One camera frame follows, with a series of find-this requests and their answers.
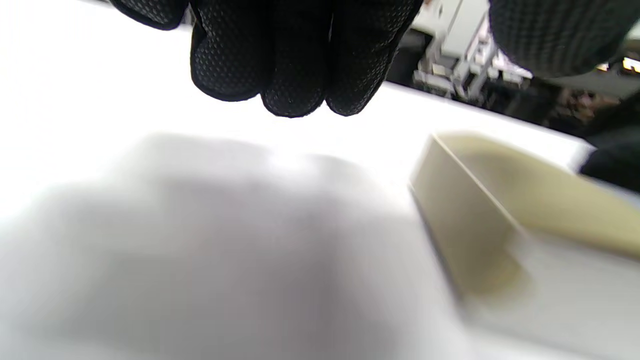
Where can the person's right hand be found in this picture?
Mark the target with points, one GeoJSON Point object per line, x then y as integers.
{"type": "Point", "coordinates": [612, 160]}

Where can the tan snap-button pencil case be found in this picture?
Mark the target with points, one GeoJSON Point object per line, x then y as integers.
{"type": "Point", "coordinates": [500, 215]}

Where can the person's left hand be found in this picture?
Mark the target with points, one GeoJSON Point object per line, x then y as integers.
{"type": "Point", "coordinates": [290, 50]}

